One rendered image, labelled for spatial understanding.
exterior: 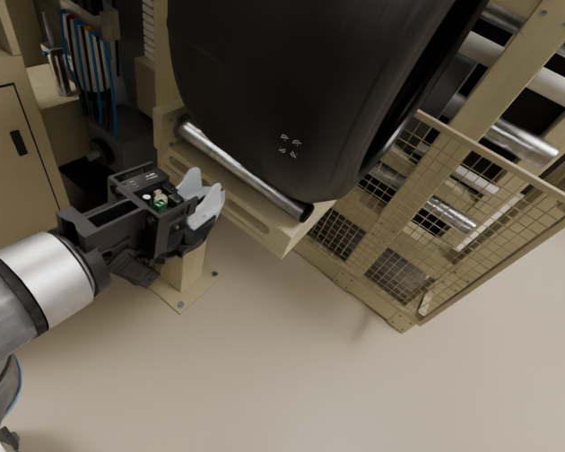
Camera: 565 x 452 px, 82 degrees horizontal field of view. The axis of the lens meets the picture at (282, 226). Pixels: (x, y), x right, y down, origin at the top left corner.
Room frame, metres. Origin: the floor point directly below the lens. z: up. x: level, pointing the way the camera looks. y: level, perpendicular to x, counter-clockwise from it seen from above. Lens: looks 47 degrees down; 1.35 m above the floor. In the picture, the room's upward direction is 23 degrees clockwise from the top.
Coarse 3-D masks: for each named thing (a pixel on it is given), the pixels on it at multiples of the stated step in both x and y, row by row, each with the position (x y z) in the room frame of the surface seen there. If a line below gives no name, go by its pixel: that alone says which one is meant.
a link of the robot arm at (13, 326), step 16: (0, 272) 0.08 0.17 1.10; (0, 288) 0.07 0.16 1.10; (16, 288) 0.07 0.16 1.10; (0, 304) 0.06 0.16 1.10; (16, 304) 0.06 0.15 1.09; (32, 304) 0.07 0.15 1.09; (0, 320) 0.05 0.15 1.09; (16, 320) 0.06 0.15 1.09; (32, 320) 0.06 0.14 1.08; (0, 336) 0.04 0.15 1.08; (16, 336) 0.05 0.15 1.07; (32, 336) 0.06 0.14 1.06; (0, 352) 0.04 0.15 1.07; (0, 368) 0.03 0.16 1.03
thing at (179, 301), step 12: (156, 264) 0.71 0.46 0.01; (204, 264) 0.81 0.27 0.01; (204, 276) 0.75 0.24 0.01; (216, 276) 0.78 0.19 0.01; (156, 288) 0.61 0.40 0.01; (168, 288) 0.63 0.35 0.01; (192, 288) 0.67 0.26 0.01; (204, 288) 0.70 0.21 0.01; (168, 300) 0.58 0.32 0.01; (180, 300) 0.60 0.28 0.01; (192, 300) 0.62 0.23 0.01; (180, 312) 0.55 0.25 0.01
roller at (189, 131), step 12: (192, 120) 0.58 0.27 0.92; (180, 132) 0.55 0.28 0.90; (192, 132) 0.55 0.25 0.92; (192, 144) 0.54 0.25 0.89; (204, 144) 0.53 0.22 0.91; (216, 156) 0.52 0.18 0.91; (228, 156) 0.52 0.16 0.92; (228, 168) 0.51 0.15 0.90; (240, 168) 0.50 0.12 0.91; (252, 180) 0.49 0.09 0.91; (264, 180) 0.49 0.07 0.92; (264, 192) 0.48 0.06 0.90; (276, 192) 0.47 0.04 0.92; (276, 204) 0.47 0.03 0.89; (288, 204) 0.46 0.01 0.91; (300, 204) 0.46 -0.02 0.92; (312, 204) 0.48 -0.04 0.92; (300, 216) 0.45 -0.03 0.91
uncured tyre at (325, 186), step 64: (192, 0) 0.37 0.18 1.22; (256, 0) 0.35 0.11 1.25; (320, 0) 0.34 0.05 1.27; (384, 0) 0.34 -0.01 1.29; (448, 0) 0.40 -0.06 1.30; (192, 64) 0.37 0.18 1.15; (256, 64) 0.34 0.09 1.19; (320, 64) 0.33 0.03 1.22; (384, 64) 0.34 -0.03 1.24; (448, 64) 0.78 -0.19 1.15; (256, 128) 0.35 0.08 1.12; (320, 128) 0.33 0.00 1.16; (384, 128) 0.75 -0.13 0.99; (320, 192) 0.38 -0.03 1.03
